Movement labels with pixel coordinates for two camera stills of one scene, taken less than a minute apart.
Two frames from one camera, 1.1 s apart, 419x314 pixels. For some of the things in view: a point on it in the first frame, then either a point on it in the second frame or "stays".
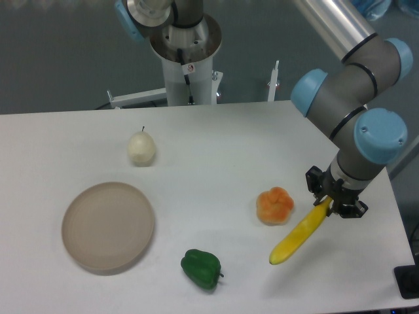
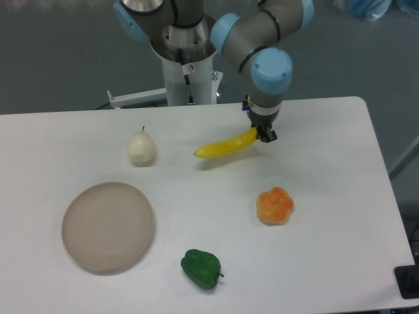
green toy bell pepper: [202, 267] stays
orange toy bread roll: [273, 206] stays
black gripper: [322, 184] → [260, 122]
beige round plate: [108, 226] stays
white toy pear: [141, 148] stays
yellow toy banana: [298, 233] → [222, 148]
